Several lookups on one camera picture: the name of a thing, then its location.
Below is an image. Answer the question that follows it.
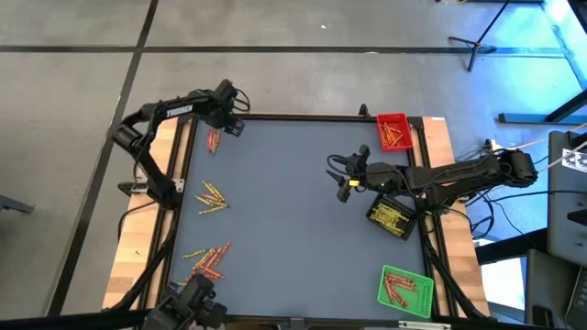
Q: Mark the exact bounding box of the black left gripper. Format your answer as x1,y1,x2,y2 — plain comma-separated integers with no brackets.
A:
199,78,247,138

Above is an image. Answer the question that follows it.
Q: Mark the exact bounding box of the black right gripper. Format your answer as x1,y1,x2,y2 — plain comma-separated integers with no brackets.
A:
325,144,407,204

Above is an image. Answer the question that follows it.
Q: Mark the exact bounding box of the black plastic basket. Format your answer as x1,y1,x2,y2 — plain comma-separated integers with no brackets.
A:
365,192,419,242

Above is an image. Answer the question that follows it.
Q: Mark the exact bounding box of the red plastic basket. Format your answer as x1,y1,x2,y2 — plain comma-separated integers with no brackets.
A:
375,112,414,152

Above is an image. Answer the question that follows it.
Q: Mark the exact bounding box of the grey table mat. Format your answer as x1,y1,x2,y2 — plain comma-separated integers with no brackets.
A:
162,117,430,320

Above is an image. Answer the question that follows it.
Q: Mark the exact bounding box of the green plastic basket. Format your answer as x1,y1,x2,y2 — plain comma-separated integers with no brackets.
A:
376,264,435,320

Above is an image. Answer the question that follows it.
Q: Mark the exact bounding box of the black floor stand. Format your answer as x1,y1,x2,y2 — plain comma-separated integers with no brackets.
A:
448,0,511,73

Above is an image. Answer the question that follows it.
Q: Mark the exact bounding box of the grey cabinet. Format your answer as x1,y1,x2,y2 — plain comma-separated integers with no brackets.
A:
547,130,587,268

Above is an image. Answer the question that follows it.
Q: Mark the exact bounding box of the grey floor object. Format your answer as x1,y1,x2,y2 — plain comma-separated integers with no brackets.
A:
0,193,36,215

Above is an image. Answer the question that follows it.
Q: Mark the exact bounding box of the printed marker tag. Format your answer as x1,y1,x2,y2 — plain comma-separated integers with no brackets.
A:
561,148,587,174

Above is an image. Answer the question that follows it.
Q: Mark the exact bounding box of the grey box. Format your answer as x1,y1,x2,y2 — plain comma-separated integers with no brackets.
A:
524,248,587,330

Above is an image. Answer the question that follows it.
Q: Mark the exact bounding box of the black aluminium table frame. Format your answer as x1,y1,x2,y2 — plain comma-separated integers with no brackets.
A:
103,109,492,330

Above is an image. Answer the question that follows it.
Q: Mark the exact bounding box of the black floor cable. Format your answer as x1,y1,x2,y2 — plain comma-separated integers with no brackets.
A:
458,148,551,242

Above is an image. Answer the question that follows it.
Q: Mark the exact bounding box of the yellow power cable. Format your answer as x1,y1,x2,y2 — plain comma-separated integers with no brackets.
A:
498,122,587,152

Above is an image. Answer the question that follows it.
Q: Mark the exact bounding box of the black table-level camera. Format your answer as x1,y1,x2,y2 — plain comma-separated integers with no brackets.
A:
141,273,228,330

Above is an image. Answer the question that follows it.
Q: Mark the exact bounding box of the black desk frame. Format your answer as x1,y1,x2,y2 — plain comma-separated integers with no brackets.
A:
498,0,587,126

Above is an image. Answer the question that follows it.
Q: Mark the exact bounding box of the white cable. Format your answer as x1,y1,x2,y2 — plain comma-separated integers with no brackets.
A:
536,139,587,175

